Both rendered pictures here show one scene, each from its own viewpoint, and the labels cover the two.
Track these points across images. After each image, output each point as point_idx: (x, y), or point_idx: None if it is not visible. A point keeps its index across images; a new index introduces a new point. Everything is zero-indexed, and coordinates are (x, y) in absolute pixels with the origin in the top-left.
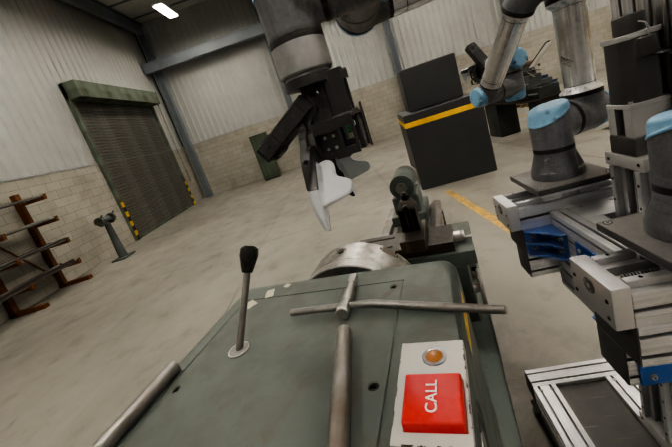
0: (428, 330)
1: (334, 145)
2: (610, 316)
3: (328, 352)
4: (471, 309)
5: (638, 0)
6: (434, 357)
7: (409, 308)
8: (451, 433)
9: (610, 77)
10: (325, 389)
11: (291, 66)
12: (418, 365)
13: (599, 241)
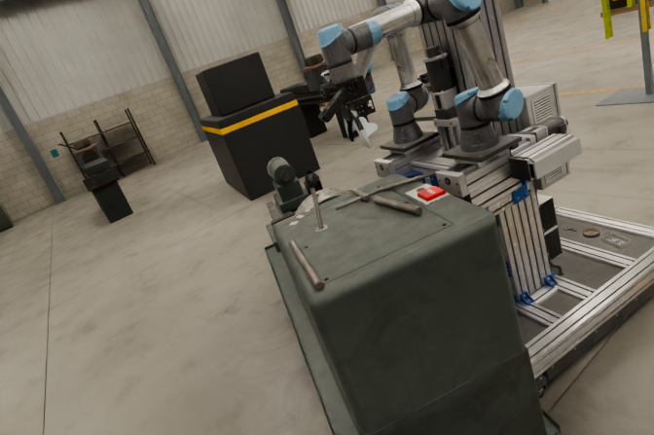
0: (411, 187)
1: (361, 110)
2: (459, 191)
3: (374, 207)
4: (422, 176)
5: (434, 39)
6: (421, 189)
7: (396, 186)
8: (442, 195)
9: (430, 78)
10: (387, 211)
11: (345, 75)
12: (417, 193)
13: (442, 167)
